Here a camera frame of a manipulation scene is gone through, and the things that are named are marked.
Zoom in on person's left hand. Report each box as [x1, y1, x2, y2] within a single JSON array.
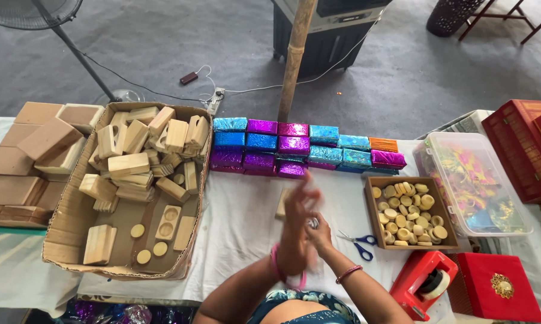
[[277, 173, 323, 276]]

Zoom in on person's right hand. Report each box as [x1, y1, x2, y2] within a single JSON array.
[[304, 213, 337, 258]]

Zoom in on single bare wooden block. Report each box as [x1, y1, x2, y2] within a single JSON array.
[[276, 188, 294, 220]]

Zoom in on stack of foil-wrapped blocks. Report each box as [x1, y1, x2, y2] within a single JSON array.
[[210, 117, 407, 179]]

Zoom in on pink bangles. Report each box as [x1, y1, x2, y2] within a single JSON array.
[[270, 243, 307, 291]]

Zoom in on red thin bangle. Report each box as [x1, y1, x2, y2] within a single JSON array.
[[335, 265, 364, 285]]

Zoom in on white tablecloth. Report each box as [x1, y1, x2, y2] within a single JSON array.
[[0, 116, 541, 324]]

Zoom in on blue floral garment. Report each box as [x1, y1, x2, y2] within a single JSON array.
[[247, 288, 362, 324]]

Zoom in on heap of round wooden caps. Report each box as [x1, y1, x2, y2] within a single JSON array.
[[372, 181, 449, 247]]

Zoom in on red tape dispenser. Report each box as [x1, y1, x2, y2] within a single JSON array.
[[390, 250, 459, 322]]

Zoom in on white power strip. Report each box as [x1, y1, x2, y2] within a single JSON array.
[[207, 87, 226, 116]]

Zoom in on square wooden tray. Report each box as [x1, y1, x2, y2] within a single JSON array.
[[364, 176, 460, 250]]

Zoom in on clear tape roll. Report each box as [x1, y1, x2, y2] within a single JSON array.
[[418, 269, 451, 301]]

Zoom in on bamboo pole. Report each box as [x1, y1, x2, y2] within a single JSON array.
[[277, 0, 318, 123]]

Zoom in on dark air cooler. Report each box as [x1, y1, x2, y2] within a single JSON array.
[[270, 0, 393, 77]]

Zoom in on clear plastic storage container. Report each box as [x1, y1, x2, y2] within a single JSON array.
[[412, 132, 534, 238]]

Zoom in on colourful foil sheets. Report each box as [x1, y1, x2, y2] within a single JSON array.
[[426, 144, 528, 232]]

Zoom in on red velvet box gold ornament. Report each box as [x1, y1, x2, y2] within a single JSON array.
[[446, 252, 541, 323]]

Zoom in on pile of pale wooden blocks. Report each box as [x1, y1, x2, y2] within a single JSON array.
[[78, 106, 210, 266]]

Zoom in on heap of shiny purple foil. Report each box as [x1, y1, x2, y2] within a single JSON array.
[[57, 299, 195, 324]]

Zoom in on large red patterned box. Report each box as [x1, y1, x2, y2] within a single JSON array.
[[481, 99, 541, 204]]

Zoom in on dark patterned basket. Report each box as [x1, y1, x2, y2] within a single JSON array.
[[426, 0, 485, 38]]

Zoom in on brown cardboard box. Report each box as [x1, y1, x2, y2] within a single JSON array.
[[41, 102, 214, 281]]

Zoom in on stack of brown wooden slabs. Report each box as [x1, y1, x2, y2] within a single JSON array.
[[0, 102, 106, 229]]

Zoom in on blue-handled scissors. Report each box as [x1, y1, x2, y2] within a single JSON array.
[[337, 230, 378, 262]]

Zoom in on long white cable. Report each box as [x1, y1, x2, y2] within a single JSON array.
[[225, 18, 381, 94]]

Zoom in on short white adapter cable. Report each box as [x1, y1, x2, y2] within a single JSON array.
[[196, 64, 217, 101]]

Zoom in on black cable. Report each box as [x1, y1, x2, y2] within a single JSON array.
[[70, 45, 210, 104]]

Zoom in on red-brown chair frame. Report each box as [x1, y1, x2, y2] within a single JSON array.
[[459, 0, 541, 45]]

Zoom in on pedestal fan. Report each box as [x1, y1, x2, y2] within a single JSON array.
[[0, 0, 145, 106]]

